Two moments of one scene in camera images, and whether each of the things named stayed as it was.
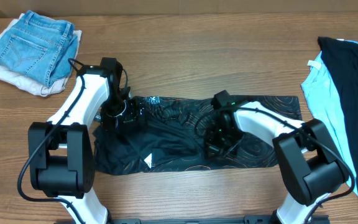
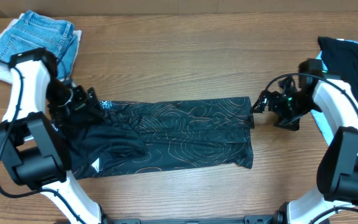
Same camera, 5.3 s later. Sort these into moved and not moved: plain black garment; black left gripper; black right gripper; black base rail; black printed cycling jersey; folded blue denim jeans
Moved: black right gripper; black left gripper
Not moved: black base rail; plain black garment; black printed cycling jersey; folded blue denim jeans
